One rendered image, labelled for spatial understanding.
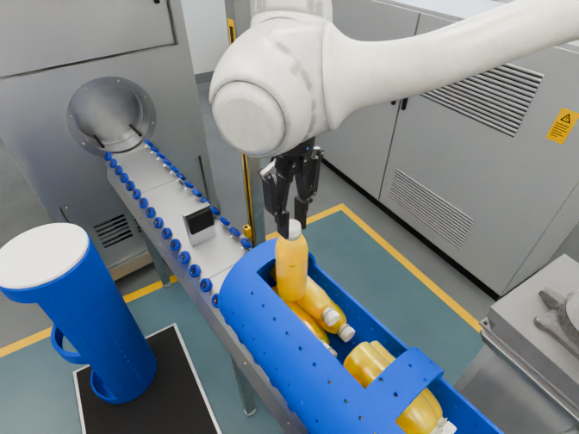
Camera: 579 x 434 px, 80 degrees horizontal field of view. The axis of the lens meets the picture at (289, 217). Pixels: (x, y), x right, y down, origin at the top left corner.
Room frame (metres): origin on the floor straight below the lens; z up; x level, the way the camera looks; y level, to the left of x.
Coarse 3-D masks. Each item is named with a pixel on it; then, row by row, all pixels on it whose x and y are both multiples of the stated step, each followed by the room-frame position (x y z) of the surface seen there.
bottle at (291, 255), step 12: (288, 240) 0.50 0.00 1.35; (300, 240) 0.50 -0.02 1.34; (276, 252) 0.50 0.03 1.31; (288, 252) 0.49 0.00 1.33; (300, 252) 0.49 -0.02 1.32; (276, 264) 0.50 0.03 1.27; (288, 264) 0.48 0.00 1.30; (300, 264) 0.48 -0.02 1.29; (288, 276) 0.48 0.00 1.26; (300, 276) 0.48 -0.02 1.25; (288, 288) 0.48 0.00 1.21; (300, 288) 0.49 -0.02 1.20; (288, 300) 0.48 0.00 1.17
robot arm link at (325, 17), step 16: (256, 0) 0.50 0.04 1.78; (272, 0) 0.47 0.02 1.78; (288, 0) 0.47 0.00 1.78; (304, 0) 0.47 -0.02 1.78; (320, 0) 0.48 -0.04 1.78; (256, 16) 0.48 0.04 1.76; (272, 16) 0.45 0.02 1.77; (288, 16) 0.44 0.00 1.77; (304, 16) 0.46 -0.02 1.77; (320, 16) 0.47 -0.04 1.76
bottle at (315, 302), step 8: (272, 272) 0.60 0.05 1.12; (312, 280) 0.56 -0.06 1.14; (312, 288) 0.53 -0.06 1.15; (320, 288) 0.53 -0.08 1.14; (304, 296) 0.51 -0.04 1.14; (312, 296) 0.51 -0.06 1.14; (320, 296) 0.51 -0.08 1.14; (304, 304) 0.50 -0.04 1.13; (312, 304) 0.49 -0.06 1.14; (320, 304) 0.49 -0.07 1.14; (328, 304) 0.49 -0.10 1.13; (312, 312) 0.48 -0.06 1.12; (320, 312) 0.48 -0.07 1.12; (328, 312) 0.47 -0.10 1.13
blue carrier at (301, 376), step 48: (240, 288) 0.49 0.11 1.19; (336, 288) 0.57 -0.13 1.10; (240, 336) 0.43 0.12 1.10; (288, 336) 0.37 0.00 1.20; (336, 336) 0.49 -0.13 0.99; (384, 336) 0.43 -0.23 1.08; (288, 384) 0.30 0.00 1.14; (336, 384) 0.27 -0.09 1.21; (384, 384) 0.26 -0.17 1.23; (432, 384) 0.33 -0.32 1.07; (336, 432) 0.20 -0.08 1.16; (384, 432) 0.19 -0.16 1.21; (480, 432) 0.23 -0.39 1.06
